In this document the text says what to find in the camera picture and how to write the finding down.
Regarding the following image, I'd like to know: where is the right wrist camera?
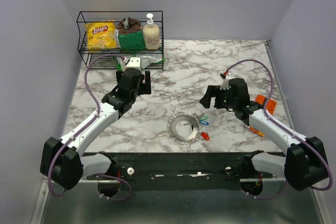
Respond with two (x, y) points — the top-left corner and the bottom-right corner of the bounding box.
(220, 75), (233, 90)

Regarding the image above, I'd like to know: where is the orange packet near arm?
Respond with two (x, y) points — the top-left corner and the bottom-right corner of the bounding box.
(249, 126), (265, 137)

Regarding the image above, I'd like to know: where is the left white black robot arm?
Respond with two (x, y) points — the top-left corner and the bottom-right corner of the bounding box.
(40, 68), (151, 190)

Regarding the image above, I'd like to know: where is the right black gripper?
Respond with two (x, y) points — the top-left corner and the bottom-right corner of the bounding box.
(199, 84), (237, 110)

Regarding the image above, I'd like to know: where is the aluminium rail frame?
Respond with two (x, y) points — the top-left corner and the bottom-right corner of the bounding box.
(30, 39), (326, 224)

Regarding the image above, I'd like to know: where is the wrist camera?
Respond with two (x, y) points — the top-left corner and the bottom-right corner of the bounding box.
(220, 75), (233, 90)
(125, 57), (141, 71)

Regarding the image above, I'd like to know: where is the red key tag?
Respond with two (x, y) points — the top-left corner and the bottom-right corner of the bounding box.
(201, 132), (210, 141)

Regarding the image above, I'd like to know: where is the black wire shelf rack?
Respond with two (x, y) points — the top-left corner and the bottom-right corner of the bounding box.
(76, 10), (165, 70)

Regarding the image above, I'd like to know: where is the blue key tag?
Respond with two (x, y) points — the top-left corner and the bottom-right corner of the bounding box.
(199, 120), (209, 125)

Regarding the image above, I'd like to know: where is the cream soap pump bottle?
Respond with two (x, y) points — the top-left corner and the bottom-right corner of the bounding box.
(142, 13), (160, 50)

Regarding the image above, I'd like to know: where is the yellow Lays chips bag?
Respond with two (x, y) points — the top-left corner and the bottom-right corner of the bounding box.
(84, 19), (118, 52)

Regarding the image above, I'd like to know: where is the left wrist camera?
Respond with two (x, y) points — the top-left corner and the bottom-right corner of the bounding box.
(125, 57), (141, 71)

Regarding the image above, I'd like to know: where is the green white snack bag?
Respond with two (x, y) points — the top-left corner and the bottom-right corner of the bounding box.
(114, 54), (163, 70)

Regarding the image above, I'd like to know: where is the green brown snack bag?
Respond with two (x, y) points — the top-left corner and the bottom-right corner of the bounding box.
(114, 17), (145, 51)

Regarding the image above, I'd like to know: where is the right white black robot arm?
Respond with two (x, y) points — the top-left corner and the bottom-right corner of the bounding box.
(199, 78), (331, 191)

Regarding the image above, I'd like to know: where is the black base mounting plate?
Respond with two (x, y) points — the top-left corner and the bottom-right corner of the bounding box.
(83, 152), (273, 194)

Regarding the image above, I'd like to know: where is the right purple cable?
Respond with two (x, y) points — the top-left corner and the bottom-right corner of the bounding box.
(223, 59), (333, 200)

